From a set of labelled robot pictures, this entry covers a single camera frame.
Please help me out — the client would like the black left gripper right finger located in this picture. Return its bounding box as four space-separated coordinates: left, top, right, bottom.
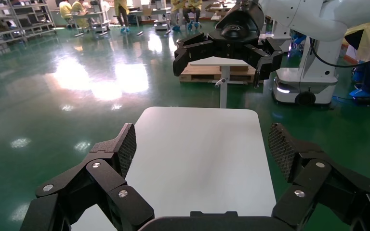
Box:
267 122 370 231

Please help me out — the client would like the grey metal shelving rack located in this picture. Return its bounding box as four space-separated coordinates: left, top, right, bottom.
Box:
0 0 26 50
9 0 57 38

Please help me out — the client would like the wooden pallet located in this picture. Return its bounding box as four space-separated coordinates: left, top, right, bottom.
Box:
179 63 258 85

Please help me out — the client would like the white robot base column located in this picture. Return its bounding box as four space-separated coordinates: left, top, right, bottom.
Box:
271 19 344 106

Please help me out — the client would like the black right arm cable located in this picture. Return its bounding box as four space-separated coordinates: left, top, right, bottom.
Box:
308 38 370 69

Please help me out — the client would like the white work desk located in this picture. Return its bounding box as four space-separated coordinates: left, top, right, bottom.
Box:
72 10 111 37

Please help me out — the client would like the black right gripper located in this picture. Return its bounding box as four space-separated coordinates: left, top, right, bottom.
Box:
173 2 284 89

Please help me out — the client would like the white equipment cart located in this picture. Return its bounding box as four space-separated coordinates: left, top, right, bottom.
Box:
153 0 170 32

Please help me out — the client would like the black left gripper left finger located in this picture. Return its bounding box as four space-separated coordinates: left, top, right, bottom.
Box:
19 123 155 231

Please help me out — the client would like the small white pedestal table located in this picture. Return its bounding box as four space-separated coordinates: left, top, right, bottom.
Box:
189 56 258 109

